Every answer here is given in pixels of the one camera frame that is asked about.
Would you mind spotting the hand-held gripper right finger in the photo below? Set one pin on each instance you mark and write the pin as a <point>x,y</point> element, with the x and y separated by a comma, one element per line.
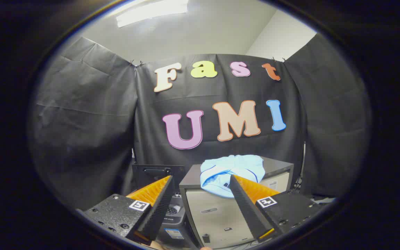
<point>247,208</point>

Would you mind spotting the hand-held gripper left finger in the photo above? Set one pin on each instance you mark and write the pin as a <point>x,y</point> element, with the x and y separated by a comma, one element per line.
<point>158,208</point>

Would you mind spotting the black washing machine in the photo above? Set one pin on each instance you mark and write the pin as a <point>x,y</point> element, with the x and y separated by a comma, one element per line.
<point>176,222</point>

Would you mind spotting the light blue buttoned shirt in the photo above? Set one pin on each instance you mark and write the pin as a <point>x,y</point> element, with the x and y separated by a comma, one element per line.
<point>221,173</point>

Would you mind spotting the grey and beige cabinet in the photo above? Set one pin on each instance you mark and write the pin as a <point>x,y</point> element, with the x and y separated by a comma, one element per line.
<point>214,222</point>

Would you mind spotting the black backdrop cloth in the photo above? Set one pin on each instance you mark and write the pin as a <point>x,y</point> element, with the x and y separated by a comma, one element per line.
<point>92,121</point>

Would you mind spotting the ceiling light panel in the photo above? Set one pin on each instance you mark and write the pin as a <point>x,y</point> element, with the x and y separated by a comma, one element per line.
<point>151,12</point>

